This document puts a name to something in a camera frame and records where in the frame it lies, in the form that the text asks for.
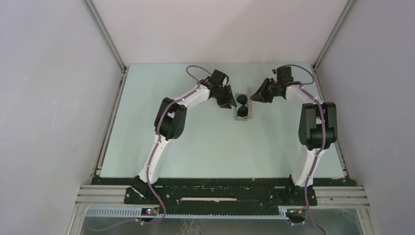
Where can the black round sunglasses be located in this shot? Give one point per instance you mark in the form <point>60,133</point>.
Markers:
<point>242,110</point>

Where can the left aluminium frame post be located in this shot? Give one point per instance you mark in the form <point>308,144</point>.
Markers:
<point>99,23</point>

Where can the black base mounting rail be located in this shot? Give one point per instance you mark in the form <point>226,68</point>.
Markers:
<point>220,196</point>

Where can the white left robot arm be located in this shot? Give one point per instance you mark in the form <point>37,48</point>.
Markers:
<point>170,122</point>

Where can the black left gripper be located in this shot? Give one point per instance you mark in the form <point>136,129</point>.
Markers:
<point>229,100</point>

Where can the aluminium frame post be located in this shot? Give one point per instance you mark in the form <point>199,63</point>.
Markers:
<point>99,23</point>
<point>335,31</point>

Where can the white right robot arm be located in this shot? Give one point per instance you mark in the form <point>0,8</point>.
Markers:
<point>318,120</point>

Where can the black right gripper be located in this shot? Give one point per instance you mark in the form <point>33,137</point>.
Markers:
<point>261,95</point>

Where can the right aluminium frame post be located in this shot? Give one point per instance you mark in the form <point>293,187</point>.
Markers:
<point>335,31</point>

